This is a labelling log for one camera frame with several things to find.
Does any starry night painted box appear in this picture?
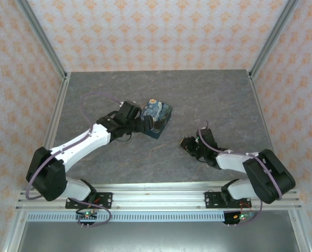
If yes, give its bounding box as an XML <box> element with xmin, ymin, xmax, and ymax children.
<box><xmin>139</xmin><ymin>98</ymin><xmax>174</xmax><ymax>140</ymax></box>

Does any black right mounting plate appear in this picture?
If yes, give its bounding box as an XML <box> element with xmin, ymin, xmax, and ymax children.
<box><xmin>205</xmin><ymin>191</ymin><xmax>251</xmax><ymax>209</ymax></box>

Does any black mounting plate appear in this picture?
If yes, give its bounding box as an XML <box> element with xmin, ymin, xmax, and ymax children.
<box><xmin>205</xmin><ymin>191</ymin><xmax>251</xmax><ymax>209</ymax></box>
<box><xmin>65</xmin><ymin>192</ymin><xmax>113</xmax><ymax>209</ymax></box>

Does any circuit board with green LED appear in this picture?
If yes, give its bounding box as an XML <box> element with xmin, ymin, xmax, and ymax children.
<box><xmin>76</xmin><ymin>209</ymin><xmax>99</xmax><ymax>222</ymax></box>
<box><xmin>223</xmin><ymin>211</ymin><xmax>255</xmax><ymax>225</ymax></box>

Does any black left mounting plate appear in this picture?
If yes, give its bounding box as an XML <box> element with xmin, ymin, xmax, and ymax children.
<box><xmin>65</xmin><ymin>192</ymin><xmax>113</xmax><ymax>209</ymax></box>

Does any grey metal panel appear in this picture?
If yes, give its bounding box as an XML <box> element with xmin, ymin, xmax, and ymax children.
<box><xmin>19</xmin><ymin>222</ymin><xmax>298</xmax><ymax>252</ymax></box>

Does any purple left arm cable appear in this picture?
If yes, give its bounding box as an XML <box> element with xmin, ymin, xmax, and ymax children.
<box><xmin>25</xmin><ymin>92</ymin><xmax>112</xmax><ymax>228</ymax></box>

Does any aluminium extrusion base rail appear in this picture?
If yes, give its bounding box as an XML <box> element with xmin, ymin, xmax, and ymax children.
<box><xmin>15</xmin><ymin>180</ymin><xmax>302</xmax><ymax>211</ymax></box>

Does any aluminium table side rail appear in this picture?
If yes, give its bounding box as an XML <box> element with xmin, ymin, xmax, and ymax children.
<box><xmin>41</xmin><ymin>72</ymin><xmax>72</xmax><ymax>158</ymax></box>
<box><xmin>249</xmin><ymin>70</ymin><xmax>287</xmax><ymax>188</ymax></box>

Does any white slotted cable duct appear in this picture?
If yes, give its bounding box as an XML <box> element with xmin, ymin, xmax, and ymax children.
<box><xmin>27</xmin><ymin>212</ymin><xmax>226</xmax><ymax>223</ymax></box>

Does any aluminium frame post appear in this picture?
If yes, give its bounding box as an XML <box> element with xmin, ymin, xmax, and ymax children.
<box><xmin>249</xmin><ymin>0</ymin><xmax>300</xmax><ymax>79</ymax></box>
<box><xmin>15</xmin><ymin>0</ymin><xmax>69</xmax><ymax>79</ymax></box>

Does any aluminium lower frame rail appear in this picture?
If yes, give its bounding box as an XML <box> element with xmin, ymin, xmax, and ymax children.
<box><xmin>2</xmin><ymin>209</ymin><xmax>28</xmax><ymax>252</ymax></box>
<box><xmin>288</xmin><ymin>209</ymin><xmax>312</xmax><ymax>252</ymax></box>

